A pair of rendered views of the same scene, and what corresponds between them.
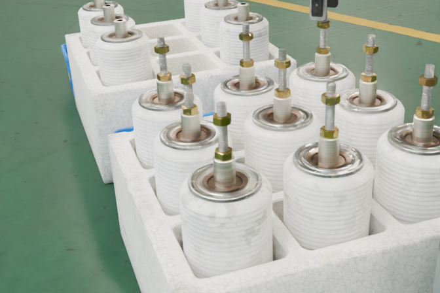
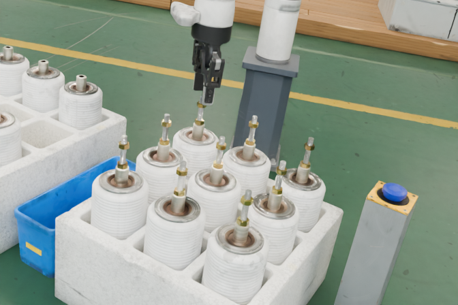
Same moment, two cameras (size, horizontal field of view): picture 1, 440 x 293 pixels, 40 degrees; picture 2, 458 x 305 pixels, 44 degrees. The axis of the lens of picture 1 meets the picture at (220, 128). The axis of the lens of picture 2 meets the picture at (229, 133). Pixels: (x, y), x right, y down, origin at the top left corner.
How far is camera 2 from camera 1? 0.58 m
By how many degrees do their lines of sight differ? 40
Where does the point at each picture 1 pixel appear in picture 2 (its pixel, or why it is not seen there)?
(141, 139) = (111, 218)
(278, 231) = not seen: hidden behind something
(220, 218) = (256, 263)
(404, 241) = (315, 243)
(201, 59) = (40, 124)
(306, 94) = (196, 155)
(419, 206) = (309, 219)
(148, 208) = (161, 269)
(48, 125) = not seen: outside the picture
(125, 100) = (15, 179)
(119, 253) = not seen: outside the picture
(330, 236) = (284, 252)
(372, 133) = (261, 178)
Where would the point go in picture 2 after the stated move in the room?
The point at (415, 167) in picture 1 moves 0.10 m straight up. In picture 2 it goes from (310, 199) to (322, 150)
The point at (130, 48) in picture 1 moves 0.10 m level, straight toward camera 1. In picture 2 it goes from (13, 131) to (43, 152)
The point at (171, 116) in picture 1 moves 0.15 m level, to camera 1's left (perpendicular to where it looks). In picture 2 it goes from (140, 195) to (56, 222)
